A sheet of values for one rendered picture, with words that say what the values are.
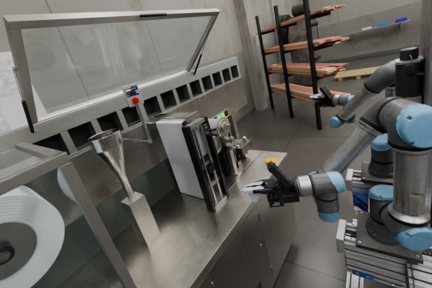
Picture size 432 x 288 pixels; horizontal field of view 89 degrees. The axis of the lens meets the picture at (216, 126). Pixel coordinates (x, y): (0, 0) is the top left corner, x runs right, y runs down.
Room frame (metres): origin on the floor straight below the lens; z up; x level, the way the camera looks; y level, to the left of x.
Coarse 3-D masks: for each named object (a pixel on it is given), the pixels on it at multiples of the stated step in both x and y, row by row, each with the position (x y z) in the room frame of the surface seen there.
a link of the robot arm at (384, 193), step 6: (378, 186) 0.77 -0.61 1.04; (384, 186) 0.76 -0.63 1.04; (390, 186) 0.75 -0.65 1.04; (372, 192) 0.75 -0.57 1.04; (378, 192) 0.73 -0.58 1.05; (384, 192) 0.72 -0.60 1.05; (390, 192) 0.72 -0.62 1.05; (372, 198) 0.74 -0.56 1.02; (378, 198) 0.71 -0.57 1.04; (384, 198) 0.70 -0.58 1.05; (390, 198) 0.69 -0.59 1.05; (372, 204) 0.74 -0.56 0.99; (378, 204) 0.71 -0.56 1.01; (384, 204) 0.69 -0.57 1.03; (372, 210) 0.74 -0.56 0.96; (378, 210) 0.70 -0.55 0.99; (372, 216) 0.74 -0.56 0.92; (378, 216) 0.70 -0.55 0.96
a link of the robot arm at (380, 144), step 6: (378, 138) 1.14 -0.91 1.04; (384, 138) 1.12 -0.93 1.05; (372, 144) 1.13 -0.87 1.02; (378, 144) 1.10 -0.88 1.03; (384, 144) 1.08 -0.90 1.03; (372, 150) 1.13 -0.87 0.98; (378, 150) 1.09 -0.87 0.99; (384, 150) 1.07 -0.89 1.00; (390, 150) 1.07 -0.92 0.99; (372, 156) 1.13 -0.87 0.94; (378, 156) 1.10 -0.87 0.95; (384, 156) 1.08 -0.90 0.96; (390, 156) 1.07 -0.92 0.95; (384, 162) 1.08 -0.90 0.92
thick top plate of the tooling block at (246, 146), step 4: (236, 140) 1.69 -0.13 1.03; (240, 140) 1.67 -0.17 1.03; (248, 140) 1.63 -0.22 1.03; (236, 144) 1.62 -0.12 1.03; (244, 144) 1.58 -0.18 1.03; (248, 144) 1.59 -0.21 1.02; (252, 144) 1.63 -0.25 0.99; (240, 148) 1.52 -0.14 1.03; (244, 148) 1.54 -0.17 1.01; (248, 148) 1.58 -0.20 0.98; (240, 152) 1.52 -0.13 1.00; (244, 152) 1.53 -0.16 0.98
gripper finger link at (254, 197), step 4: (244, 188) 0.72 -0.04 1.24; (248, 188) 0.71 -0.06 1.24; (252, 188) 0.71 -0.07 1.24; (256, 188) 0.70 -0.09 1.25; (260, 188) 0.69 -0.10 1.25; (244, 192) 0.72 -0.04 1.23; (248, 192) 0.71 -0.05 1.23; (252, 192) 0.70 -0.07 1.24; (252, 196) 0.70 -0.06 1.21; (256, 196) 0.70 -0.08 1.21; (260, 196) 0.69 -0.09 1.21; (252, 200) 0.70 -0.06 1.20; (256, 200) 0.70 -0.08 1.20
